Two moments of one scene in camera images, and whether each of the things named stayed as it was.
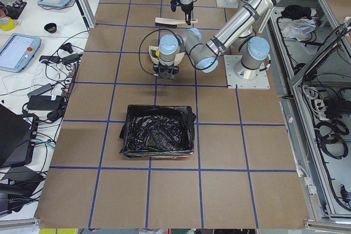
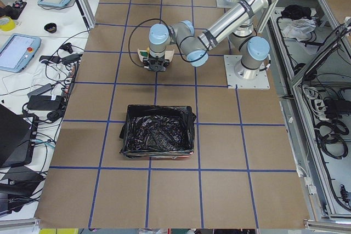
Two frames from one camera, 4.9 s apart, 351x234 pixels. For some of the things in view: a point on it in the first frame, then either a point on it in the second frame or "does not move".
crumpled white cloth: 299,28 does not move
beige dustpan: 178,60 -> 168,55
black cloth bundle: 295,11 does not move
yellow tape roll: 9,27 does not move
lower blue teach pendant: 17,51 does not move
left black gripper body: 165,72 -> 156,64
